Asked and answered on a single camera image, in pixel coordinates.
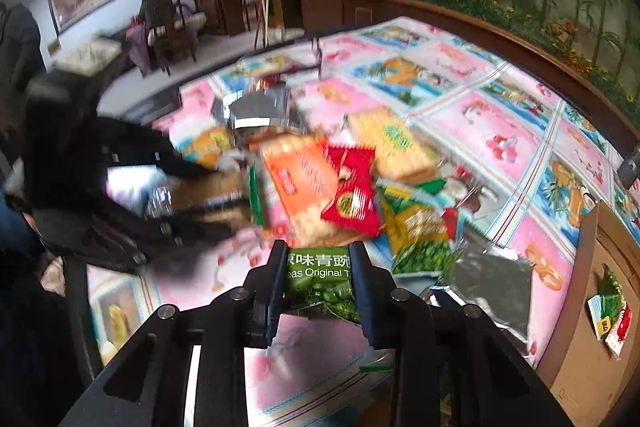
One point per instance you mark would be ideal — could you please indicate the cardboard box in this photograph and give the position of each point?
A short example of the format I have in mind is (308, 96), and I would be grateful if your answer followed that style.
(570, 367)

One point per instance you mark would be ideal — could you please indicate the brown snack packet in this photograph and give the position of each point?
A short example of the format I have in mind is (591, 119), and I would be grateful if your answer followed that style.
(210, 192)

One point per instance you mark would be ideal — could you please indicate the beige sofa cushion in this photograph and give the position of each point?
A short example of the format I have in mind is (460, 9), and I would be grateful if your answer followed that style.
(87, 54)

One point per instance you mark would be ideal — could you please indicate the wooden chair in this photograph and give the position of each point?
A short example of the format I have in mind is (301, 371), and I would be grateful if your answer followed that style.
(172, 44)

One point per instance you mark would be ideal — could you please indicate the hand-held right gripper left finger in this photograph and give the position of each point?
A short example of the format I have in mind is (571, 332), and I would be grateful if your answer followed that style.
(272, 279)

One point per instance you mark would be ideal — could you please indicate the yellow cracker packet green label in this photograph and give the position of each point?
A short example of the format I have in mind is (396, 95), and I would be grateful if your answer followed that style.
(390, 142)

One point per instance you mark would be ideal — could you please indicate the green pea snack packet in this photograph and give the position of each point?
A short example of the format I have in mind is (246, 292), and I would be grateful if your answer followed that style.
(320, 289)

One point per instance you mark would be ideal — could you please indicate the red snack packet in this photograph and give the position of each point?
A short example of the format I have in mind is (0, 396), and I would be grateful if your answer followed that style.
(350, 202)

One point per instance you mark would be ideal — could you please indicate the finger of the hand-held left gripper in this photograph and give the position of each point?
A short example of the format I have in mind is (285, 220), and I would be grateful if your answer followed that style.
(192, 169)
(185, 234)

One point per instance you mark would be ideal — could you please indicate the small green snack packet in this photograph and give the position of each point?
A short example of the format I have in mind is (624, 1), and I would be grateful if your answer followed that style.
(606, 302)

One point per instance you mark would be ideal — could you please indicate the green yellow pea packet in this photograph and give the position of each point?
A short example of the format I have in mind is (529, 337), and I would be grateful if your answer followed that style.
(420, 234)

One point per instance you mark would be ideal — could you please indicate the small red white packet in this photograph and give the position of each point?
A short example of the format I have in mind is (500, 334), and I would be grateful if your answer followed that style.
(620, 332)

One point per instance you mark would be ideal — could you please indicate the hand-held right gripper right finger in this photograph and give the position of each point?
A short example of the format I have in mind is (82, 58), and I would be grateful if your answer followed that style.
(361, 287)

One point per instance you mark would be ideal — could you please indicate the silver foil snack packet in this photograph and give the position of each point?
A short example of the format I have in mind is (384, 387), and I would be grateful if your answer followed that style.
(490, 287)
(260, 112)

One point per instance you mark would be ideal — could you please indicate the printed pink blue tablecloth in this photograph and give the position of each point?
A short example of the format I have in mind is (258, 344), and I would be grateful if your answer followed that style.
(500, 127)

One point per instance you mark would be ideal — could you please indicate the orange cracker packet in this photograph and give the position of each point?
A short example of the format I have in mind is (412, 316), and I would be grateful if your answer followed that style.
(300, 177)

